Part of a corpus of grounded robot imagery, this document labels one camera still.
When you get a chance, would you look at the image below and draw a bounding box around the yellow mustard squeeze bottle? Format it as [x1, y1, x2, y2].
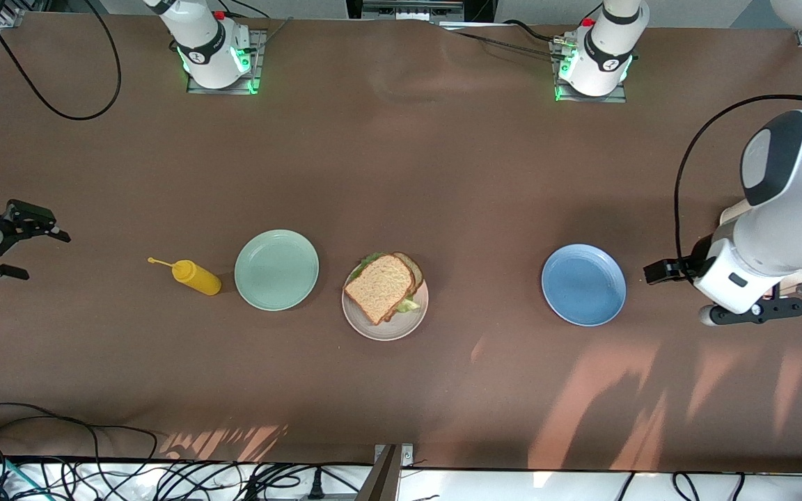
[148, 256, 223, 297]

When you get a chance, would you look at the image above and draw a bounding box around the brown bread slice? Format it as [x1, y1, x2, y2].
[343, 254, 416, 327]
[392, 251, 425, 293]

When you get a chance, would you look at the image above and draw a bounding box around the green lettuce leaf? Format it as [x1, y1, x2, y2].
[358, 252, 422, 313]

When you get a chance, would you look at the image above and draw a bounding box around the blue plate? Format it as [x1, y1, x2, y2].
[541, 244, 627, 327]

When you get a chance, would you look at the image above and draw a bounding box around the mint green plate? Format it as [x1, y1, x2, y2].
[234, 230, 320, 312]

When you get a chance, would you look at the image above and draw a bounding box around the beige plate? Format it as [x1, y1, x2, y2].
[342, 275, 430, 342]

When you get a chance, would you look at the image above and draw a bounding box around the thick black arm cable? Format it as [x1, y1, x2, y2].
[0, 0, 123, 121]
[674, 93, 802, 280]

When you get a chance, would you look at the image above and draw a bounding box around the metal table bracket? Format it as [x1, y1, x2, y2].
[366, 443, 414, 501]

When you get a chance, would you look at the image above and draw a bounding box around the black metal equipment frame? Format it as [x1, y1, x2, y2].
[345, 0, 468, 23]

